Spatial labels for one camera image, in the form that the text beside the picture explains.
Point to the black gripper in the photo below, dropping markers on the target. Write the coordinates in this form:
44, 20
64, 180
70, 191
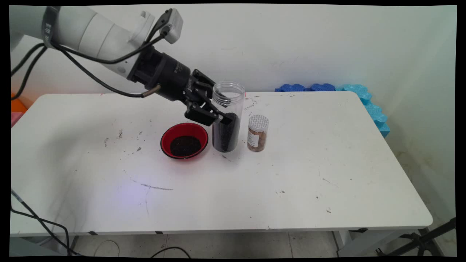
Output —
164, 74

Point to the clear jar with black seeds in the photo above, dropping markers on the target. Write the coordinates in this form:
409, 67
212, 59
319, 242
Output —
225, 138

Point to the heap of black seeds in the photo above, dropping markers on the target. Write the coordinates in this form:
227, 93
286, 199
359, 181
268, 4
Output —
185, 146

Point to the red bowl with black rim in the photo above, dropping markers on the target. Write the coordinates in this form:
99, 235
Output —
165, 140

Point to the white-lidded brown spice jar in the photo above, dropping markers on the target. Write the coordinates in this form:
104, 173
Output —
257, 138

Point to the light blue foam piece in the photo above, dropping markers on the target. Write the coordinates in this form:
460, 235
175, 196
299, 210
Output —
375, 112

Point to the orange object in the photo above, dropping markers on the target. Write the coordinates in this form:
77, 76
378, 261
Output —
17, 105

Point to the pink object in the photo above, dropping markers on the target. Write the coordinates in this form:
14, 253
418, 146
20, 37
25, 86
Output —
15, 118

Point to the white table leg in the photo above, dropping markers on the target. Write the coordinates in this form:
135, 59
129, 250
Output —
72, 244
364, 244

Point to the black tripod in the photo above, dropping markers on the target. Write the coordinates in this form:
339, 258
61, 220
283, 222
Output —
418, 240

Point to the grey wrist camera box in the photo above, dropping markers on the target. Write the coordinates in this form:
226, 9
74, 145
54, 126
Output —
174, 25

